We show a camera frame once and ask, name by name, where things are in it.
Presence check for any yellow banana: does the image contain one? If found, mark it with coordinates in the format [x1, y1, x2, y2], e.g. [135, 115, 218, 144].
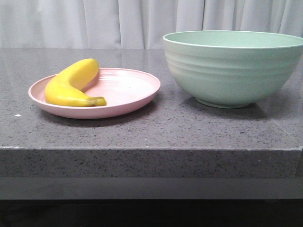
[45, 59, 107, 107]

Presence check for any pink plate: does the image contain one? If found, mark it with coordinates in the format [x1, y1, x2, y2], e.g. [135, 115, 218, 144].
[28, 68, 160, 119]

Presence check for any green bowl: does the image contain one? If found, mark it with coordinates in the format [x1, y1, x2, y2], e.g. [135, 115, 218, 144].
[163, 30, 303, 108]

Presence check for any white curtain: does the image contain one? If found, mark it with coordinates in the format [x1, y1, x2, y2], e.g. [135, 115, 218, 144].
[0, 0, 303, 49]

